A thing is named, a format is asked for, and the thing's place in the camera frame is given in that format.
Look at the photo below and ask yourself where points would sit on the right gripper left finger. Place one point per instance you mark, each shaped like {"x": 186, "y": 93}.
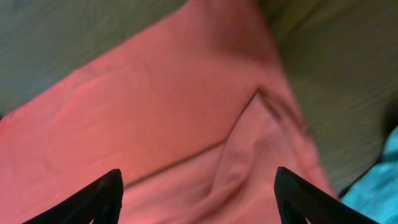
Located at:
{"x": 98, "y": 203}

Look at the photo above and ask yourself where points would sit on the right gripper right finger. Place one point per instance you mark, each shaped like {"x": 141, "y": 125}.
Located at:
{"x": 299, "y": 201}

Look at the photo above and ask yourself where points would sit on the light blue t-shirt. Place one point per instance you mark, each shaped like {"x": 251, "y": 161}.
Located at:
{"x": 375, "y": 194}

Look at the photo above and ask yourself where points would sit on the red t-shirt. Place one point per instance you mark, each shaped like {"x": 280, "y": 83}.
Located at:
{"x": 196, "y": 112}

